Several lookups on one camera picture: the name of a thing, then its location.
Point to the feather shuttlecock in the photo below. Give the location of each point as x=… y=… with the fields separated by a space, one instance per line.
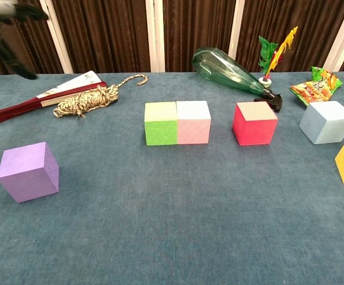
x=267 y=49

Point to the white frame post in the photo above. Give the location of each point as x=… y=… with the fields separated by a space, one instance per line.
x=154 y=35
x=236 y=26
x=342 y=38
x=57 y=41

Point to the green foam cube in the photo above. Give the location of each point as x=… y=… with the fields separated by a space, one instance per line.
x=161 y=133

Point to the red and white folding fan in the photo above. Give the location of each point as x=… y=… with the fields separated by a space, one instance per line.
x=12 y=111

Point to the orange green snack bag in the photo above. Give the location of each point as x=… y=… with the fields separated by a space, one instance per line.
x=314 y=90

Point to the light blue foam cube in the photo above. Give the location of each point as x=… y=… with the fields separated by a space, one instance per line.
x=326 y=124

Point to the green plastic spray bottle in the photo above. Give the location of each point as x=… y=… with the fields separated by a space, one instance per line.
x=225 y=71

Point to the purple foam cube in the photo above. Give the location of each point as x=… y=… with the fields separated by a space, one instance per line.
x=26 y=172

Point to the dark brown curtain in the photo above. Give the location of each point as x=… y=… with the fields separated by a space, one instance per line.
x=109 y=35

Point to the pink foam cube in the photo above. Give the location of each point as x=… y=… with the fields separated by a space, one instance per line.
x=193 y=132

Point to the red foam cube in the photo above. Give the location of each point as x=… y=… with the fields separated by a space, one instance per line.
x=253 y=130

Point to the blue felt table cover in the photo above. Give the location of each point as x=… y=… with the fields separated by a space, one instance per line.
x=172 y=222

